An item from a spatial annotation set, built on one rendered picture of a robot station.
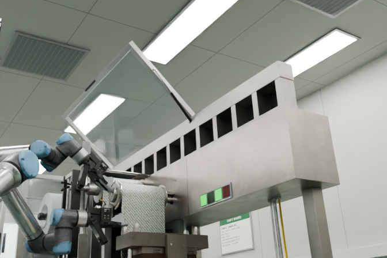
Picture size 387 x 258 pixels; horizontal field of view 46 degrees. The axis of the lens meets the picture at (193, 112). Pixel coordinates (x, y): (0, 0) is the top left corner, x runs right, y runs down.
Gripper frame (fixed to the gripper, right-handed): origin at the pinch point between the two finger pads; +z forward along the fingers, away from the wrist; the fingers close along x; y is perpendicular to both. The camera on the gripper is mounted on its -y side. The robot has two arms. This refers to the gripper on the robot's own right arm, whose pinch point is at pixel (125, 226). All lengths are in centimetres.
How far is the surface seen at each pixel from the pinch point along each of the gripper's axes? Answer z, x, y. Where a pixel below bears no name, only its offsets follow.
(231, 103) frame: 30, -50, 50
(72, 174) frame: -15.9, 33.1, 32.0
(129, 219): 2.2, -0.3, 3.3
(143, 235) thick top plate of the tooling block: -0.9, -19.9, -7.6
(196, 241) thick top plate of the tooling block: 26.9, -19.9, -8.8
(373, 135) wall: 263, 34, 101
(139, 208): 7.1, -0.3, 8.7
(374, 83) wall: 263, 21, 149
